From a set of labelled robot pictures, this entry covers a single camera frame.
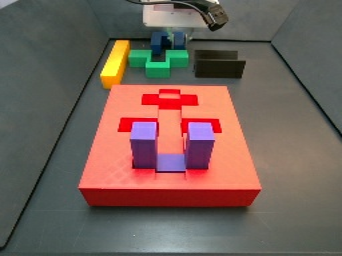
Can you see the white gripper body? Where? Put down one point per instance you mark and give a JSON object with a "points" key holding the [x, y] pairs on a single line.
{"points": [[165, 14]]}

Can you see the blue U-shaped block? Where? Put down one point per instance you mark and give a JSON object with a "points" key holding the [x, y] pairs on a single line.
{"points": [[164, 39]]}

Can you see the green stepped block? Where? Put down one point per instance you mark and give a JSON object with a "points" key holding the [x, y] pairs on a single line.
{"points": [[158, 69]]}

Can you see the yellow long bar block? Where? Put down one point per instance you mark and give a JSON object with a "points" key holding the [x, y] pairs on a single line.
{"points": [[114, 68]]}

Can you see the purple U-shaped block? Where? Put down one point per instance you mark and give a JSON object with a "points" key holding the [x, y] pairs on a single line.
{"points": [[201, 143]]}

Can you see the red slotted base block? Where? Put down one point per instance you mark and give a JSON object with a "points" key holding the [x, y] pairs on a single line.
{"points": [[113, 183]]}

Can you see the black angle bracket fixture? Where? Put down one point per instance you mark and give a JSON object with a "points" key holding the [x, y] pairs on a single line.
{"points": [[218, 64]]}

